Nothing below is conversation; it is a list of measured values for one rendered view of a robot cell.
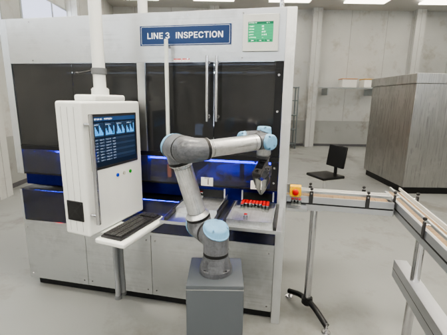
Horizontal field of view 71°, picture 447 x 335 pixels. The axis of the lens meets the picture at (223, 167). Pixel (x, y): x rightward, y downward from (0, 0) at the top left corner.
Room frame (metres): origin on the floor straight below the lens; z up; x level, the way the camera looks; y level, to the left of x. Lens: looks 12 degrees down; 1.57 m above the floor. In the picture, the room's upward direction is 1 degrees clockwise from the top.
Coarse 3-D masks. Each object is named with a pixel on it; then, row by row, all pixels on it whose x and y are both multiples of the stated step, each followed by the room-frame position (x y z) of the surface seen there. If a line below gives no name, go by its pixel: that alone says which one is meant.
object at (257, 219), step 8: (232, 208) 1.83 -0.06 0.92; (272, 208) 1.94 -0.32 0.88; (232, 216) 1.78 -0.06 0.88; (240, 216) 1.78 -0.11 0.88; (248, 216) 1.79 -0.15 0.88; (256, 216) 1.79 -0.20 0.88; (264, 216) 1.79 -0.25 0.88; (272, 216) 1.79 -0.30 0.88; (232, 224) 1.65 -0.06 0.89; (240, 224) 1.64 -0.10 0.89; (248, 224) 1.63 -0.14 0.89; (256, 224) 1.62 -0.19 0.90; (264, 224) 1.61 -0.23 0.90; (272, 224) 1.60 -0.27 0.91
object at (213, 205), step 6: (204, 198) 2.12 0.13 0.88; (210, 198) 2.13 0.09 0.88; (216, 198) 2.13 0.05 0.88; (180, 204) 1.91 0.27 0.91; (204, 204) 1.99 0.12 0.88; (210, 204) 2.00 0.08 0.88; (216, 204) 2.00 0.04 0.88; (222, 204) 1.95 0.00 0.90; (180, 210) 1.83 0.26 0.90; (186, 210) 1.83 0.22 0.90; (210, 210) 1.79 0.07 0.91; (216, 210) 1.79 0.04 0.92
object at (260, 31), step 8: (248, 16) 2.00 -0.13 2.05; (256, 16) 1.99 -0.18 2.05; (264, 16) 1.99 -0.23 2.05; (272, 16) 1.98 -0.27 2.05; (248, 24) 2.00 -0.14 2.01; (256, 24) 1.99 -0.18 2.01; (264, 24) 1.98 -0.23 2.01; (272, 24) 1.97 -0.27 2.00; (248, 32) 2.00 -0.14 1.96; (256, 32) 1.99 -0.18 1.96; (264, 32) 1.98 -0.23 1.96; (272, 32) 1.97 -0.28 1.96; (248, 40) 2.00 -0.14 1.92; (256, 40) 1.99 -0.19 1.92; (264, 40) 1.98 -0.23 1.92; (272, 40) 1.97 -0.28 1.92; (248, 48) 2.00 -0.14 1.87; (256, 48) 1.99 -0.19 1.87; (264, 48) 1.98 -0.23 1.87; (272, 48) 1.97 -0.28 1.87
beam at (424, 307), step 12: (396, 264) 1.85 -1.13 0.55; (408, 264) 1.84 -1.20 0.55; (396, 276) 1.82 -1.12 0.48; (408, 276) 1.70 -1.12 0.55; (408, 288) 1.62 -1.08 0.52; (420, 288) 1.57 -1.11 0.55; (408, 300) 1.60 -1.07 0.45; (420, 300) 1.47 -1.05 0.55; (432, 300) 1.47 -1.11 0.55; (420, 312) 1.44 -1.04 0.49; (432, 312) 1.37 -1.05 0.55; (420, 324) 1.42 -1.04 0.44; (432, 324) 1.31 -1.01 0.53; (444, 324) 1.29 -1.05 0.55
